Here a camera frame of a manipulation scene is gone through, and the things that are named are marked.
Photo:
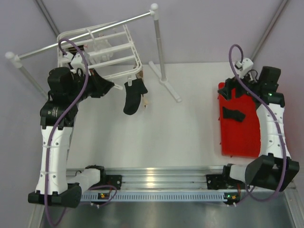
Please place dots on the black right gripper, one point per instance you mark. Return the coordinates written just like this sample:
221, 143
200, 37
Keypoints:
233, 82

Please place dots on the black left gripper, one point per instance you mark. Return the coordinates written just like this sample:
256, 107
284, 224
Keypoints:
101, 86

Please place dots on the black sock pile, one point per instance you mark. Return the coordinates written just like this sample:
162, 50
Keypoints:
133, 96

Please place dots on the white plastic clip hanger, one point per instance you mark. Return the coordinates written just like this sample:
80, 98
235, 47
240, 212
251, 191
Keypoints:
124, 63

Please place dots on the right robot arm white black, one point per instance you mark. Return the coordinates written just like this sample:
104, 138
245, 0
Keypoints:
273, 168

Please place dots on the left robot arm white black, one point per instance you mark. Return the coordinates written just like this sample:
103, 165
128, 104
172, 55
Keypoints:
64, 86

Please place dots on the white red hanging sock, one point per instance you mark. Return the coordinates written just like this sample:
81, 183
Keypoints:
97, 46

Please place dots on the black striped hanging sock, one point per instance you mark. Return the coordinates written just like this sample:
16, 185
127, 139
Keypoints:
73, 50

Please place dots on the red plastic tray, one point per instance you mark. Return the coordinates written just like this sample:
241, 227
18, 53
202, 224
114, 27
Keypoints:
239, 139

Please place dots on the metal drying rack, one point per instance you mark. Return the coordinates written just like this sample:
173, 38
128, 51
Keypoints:
160, 73

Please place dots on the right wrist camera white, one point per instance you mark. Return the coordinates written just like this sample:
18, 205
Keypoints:
243, 67

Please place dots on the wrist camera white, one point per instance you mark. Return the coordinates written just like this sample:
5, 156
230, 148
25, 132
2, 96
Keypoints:
79, 60
243, 67

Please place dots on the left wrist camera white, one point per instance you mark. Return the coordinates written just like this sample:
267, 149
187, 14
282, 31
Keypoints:
79, 60

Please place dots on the aluminium mounting rail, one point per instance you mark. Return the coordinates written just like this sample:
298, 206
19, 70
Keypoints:
202, 184

